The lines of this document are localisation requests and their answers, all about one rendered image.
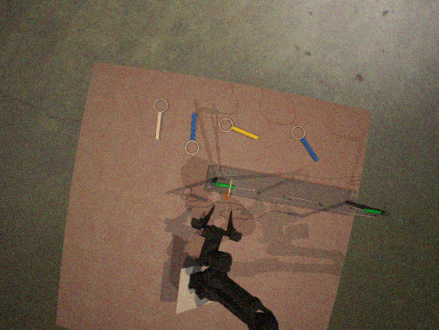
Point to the yellow handle with grey loop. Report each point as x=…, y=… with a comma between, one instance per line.
x=237, y=129

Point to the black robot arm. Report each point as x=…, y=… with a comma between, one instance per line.
x=214, y=284

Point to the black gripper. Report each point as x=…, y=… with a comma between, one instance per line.
x=230, y=232

